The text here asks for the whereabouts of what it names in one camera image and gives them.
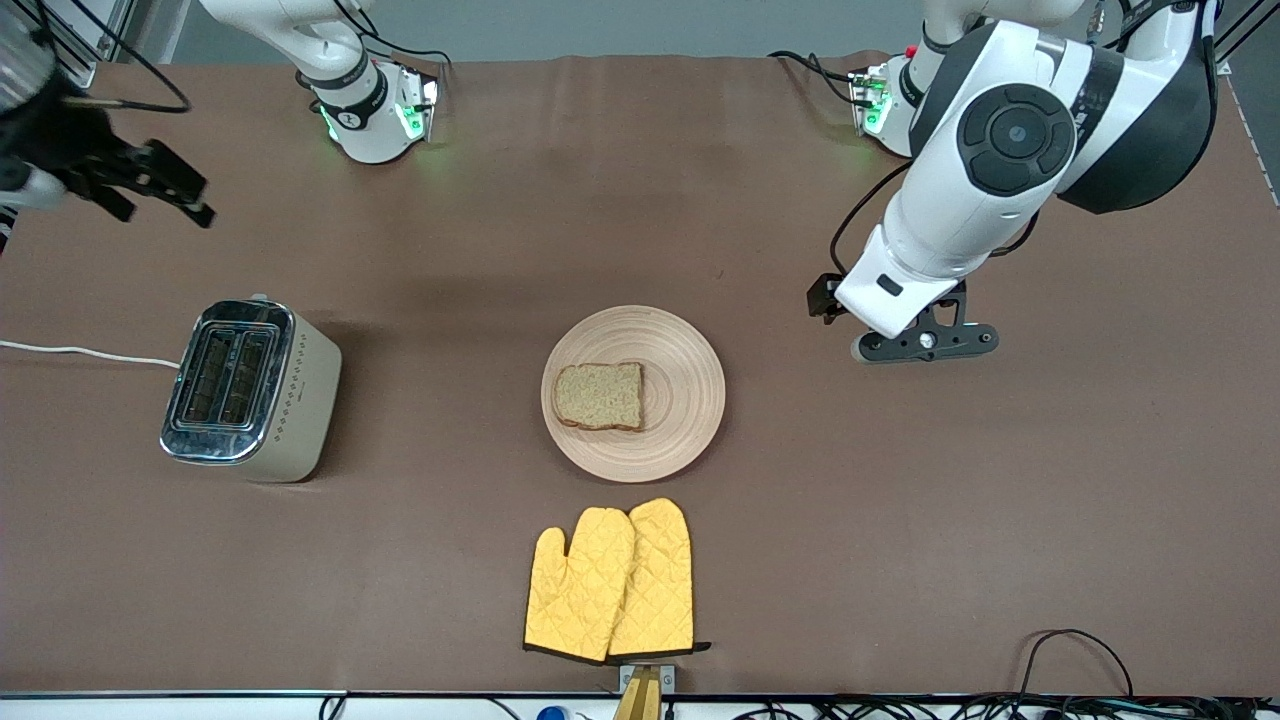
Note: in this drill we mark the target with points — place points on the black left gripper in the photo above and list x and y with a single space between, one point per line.
826 297

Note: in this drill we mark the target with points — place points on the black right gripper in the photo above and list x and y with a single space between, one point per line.
62 142

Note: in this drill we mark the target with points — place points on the round wooden plate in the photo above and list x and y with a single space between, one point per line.
690 400

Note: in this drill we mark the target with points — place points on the brown toast slice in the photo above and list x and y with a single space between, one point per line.
600 397

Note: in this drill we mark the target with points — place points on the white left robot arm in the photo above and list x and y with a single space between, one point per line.
990 220

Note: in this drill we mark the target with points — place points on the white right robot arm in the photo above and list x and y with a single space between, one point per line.
365 110

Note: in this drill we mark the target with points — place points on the silver beige two-slot toaster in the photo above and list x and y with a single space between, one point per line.
250 400

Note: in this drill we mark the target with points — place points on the brown table cover cloth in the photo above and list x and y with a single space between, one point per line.
900 550

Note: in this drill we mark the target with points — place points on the yellow quilted oven mitt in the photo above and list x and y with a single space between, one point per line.
575 590
660 580

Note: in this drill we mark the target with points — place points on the blue cap object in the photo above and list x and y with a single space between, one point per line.
552 714

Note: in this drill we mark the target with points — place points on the aluminium frame rail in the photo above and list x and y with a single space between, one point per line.
85 72

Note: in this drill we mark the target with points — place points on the metal bracket with wooden block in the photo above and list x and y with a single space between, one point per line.
642 690

